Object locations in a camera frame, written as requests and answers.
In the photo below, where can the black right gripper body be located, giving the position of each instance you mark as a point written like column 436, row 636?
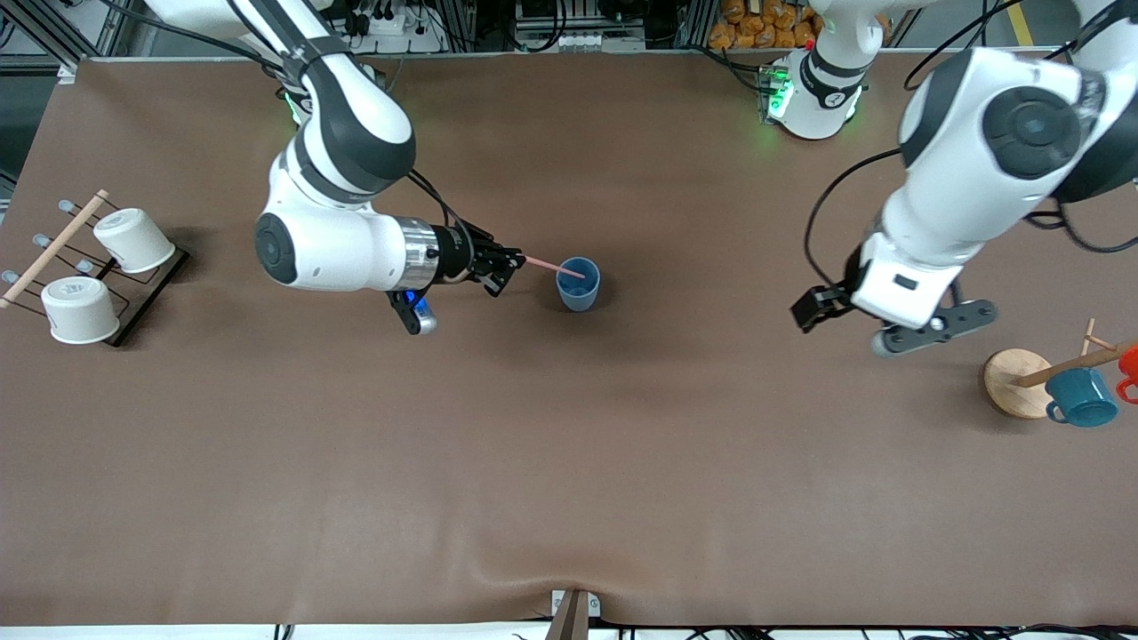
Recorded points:
column 458, row 253

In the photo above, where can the pink chopstick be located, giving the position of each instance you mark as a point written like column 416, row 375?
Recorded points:
column 551, row 265

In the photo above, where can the light blue plastic cup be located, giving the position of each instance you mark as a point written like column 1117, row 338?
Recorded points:
column 578, row 289

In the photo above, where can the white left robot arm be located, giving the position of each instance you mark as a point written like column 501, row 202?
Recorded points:
column 996, row 160

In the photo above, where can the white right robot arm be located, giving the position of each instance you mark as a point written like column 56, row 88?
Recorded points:
column 338, row 204

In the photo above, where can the plain white cup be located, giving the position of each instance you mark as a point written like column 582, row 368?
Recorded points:
column 135, row 240

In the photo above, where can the white cup with printed bottom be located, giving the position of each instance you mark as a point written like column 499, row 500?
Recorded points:
column 80, row 311

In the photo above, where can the brown table mat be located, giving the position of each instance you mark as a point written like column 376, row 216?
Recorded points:
column 569, row 444

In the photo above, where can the wooden mug tree stand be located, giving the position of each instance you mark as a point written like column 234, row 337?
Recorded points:
column 1018, row 382

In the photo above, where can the white power strip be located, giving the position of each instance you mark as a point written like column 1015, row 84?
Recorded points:
column 391, row 31

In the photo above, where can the teal enamel mug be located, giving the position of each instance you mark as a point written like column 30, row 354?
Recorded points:
column 1080, row 398

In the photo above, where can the bag of orange buns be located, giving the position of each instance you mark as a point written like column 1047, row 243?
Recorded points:
column 765, row 25

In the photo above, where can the orange-red mug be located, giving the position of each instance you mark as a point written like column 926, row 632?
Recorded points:
column 1130, row 369

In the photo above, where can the metal table edge clamp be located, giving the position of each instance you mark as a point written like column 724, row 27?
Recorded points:
column 573, row 613

